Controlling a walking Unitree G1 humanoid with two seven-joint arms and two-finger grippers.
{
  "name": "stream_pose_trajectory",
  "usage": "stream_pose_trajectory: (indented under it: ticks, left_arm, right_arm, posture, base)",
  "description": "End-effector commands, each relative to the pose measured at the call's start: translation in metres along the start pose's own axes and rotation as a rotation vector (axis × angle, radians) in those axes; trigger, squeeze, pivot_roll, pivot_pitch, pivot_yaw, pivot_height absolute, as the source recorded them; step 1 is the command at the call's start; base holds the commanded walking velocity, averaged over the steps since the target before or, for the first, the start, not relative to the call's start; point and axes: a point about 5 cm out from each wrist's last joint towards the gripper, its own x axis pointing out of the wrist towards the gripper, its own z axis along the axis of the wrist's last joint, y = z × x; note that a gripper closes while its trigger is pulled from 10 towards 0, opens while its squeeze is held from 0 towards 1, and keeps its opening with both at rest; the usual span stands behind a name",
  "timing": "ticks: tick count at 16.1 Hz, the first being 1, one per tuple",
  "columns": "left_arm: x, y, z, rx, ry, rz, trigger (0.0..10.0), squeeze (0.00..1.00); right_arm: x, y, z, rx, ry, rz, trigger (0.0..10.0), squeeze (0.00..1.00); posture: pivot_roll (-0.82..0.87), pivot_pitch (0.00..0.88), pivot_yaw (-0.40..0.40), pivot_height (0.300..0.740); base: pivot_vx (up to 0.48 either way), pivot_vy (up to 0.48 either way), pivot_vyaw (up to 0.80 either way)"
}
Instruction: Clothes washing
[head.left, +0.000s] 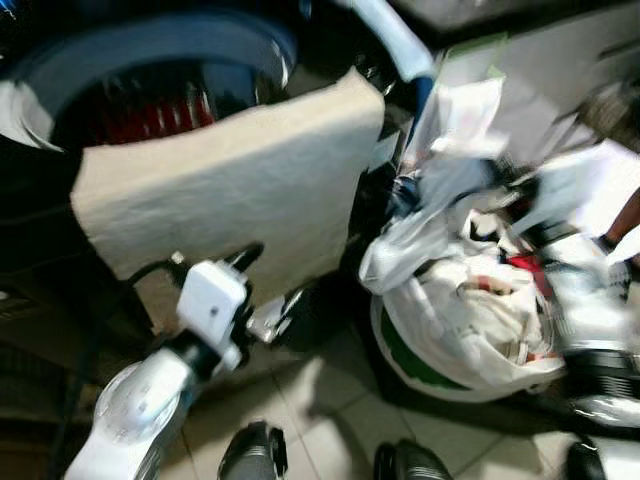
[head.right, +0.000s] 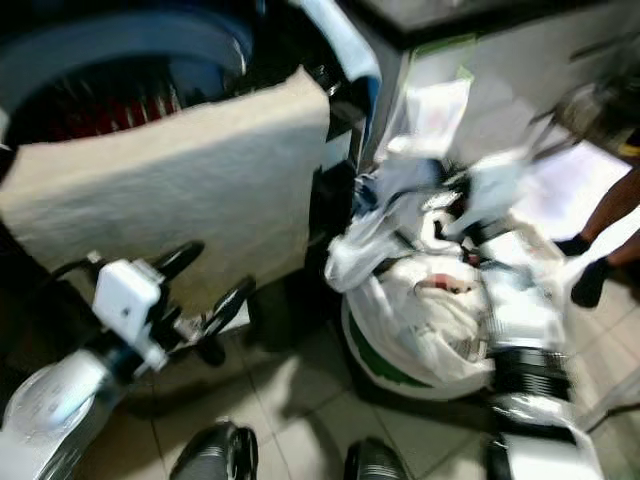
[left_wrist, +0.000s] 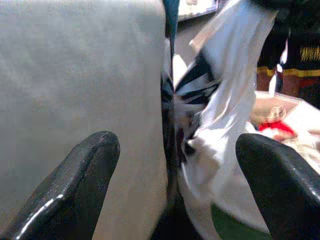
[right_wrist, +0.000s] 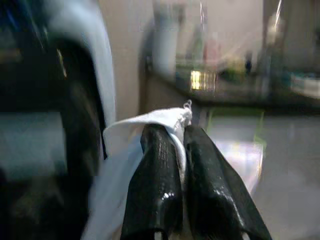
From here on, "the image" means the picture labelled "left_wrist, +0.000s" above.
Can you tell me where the white black patterned garment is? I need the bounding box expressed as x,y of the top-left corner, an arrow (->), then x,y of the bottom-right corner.
159,0 -> 278,240

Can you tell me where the red small object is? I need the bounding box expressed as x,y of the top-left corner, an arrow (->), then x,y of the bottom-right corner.
258,120 -> 296,135

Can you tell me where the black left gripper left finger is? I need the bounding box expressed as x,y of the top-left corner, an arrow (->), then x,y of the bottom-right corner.
0,130 -> 121,240

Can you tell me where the grey cloth garment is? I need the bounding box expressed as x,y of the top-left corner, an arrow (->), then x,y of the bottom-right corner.
0,0 -> 176,240

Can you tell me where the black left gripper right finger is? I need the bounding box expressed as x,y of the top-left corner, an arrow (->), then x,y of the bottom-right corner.
235,133 -> 320,240

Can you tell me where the black jacket with yellow stripe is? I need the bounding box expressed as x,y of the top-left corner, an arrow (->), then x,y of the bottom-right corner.
254,0 -> 320,108

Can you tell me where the green cloth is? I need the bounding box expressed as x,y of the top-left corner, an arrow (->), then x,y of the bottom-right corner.
211,204 -> 272,240

